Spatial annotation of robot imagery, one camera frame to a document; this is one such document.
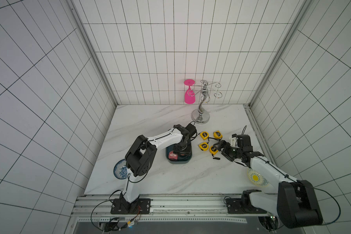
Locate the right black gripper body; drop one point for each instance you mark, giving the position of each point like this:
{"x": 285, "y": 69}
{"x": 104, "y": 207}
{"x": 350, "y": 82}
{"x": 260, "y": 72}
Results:
{"x": 222, "y": 146}

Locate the teal plastic storage box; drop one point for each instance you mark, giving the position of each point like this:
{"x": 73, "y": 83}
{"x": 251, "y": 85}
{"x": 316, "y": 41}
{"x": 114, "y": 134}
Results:
{"x": 183, "y": 157}

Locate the pink tape measure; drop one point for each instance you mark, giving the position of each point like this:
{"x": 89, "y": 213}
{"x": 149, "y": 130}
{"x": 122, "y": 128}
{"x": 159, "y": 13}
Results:
{"x": 172, "y": 156}

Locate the yellow white patterned plate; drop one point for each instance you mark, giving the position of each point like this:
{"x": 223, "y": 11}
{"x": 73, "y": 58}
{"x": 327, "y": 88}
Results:
{"x": 256, "y": 178}

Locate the chrome glass holder stand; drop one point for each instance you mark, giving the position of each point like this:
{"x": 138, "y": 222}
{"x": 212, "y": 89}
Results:
{"x": 201, "y": 115}

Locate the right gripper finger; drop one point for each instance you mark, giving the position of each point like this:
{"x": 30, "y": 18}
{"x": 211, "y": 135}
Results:
{"x": 221, "y": 145}
{"x": 226, "y": 154}

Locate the aluminium mounting rail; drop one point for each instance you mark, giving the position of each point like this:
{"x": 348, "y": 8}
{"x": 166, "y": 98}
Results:
{"x": 216, "y": 207}

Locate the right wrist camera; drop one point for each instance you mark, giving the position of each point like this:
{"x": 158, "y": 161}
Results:
{"x": 233, "y": 140}

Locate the blue white patterned plate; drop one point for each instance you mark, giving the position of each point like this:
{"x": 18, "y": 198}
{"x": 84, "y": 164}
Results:
{"x": 120, "y": 170}

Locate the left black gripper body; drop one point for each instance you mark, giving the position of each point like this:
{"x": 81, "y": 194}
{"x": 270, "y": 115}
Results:
{"x": 184, "y": 148}

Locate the pink wine glass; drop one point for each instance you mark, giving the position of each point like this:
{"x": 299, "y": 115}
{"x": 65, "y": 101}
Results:
{"x": 189, "y": 97}

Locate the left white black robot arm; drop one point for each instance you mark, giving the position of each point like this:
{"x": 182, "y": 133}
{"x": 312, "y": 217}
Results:
{"x": 139, "y": 160}

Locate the yellow tape measure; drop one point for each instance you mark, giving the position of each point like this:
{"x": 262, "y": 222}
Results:
{"x": 213, "y": 152}
{"x": 204, "y": 146}
{"x": 204, "y": 135}
{"x": 217, "y": 135}

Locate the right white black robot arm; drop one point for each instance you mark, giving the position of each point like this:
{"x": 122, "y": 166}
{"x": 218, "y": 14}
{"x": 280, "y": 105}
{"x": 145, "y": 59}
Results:
{"x": 295, "y": 202}

